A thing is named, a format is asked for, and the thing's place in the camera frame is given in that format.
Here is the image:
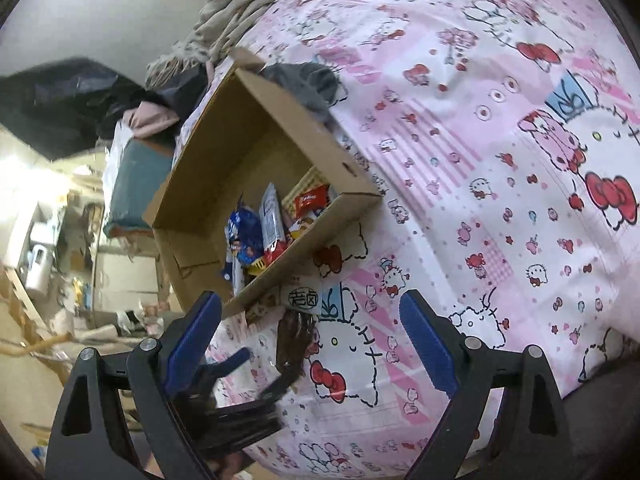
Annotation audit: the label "dark navy cloth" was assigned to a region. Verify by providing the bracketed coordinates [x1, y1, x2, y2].
[165, 62, 211, 126]

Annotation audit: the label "dark grey trousers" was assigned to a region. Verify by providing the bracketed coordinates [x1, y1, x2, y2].
[475, 355, 640, 480]

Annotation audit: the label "small red snack packet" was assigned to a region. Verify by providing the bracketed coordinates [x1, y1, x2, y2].
[292, 185, 331, 221]

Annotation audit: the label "pale yellow checked snack packet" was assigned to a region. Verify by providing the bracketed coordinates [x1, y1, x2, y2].
[282, 165, 327, 211]

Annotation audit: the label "teal box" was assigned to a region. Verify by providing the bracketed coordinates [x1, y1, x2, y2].
[102, 135, 176, 238]

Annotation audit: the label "clear packet of dark brown snack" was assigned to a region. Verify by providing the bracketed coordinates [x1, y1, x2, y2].
[245, 285, 326, 376]

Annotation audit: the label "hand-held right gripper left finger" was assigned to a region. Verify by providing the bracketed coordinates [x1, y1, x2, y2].
[45, 290, 223, 480]

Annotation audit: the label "pink cloth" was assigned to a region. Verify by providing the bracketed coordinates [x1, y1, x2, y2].
[122, 101, 180, 138]

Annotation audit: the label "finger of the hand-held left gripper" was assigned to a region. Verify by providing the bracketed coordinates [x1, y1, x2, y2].
[215, 365, 303, 416]
[197, 347, 251, 396]

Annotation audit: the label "grey cloth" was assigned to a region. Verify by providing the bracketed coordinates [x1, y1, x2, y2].
[260, 61, 348, 116]

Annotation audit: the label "black plastic bag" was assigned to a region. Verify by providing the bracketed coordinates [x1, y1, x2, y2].
[0, 57, 151, 161]

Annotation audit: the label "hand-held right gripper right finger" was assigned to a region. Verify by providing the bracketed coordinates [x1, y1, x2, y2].
[399, 289, 581, 480]

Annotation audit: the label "brown cardboard box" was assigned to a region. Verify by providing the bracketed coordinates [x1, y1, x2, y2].
[142, 47, 383, 318]

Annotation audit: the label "white and orange snack packet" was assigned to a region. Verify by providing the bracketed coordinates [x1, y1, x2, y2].
[286, 210, 322, 247]

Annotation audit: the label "white rice cake packet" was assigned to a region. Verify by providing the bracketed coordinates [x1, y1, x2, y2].
[260, 182, 291, 266]

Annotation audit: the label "white appliance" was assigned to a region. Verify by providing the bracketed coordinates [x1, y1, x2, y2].
[22, 245, 53, 293]

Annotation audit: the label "pink cartoon printed bed sheet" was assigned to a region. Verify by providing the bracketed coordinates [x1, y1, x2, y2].
[205, 0, 640, 480]

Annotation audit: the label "white and blue snack packet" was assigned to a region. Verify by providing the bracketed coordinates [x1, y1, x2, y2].
[222, 245, 246, 297]

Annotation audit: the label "beige fluffy blanket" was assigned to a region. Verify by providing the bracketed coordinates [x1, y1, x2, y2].
[145, 0, 286, 91]

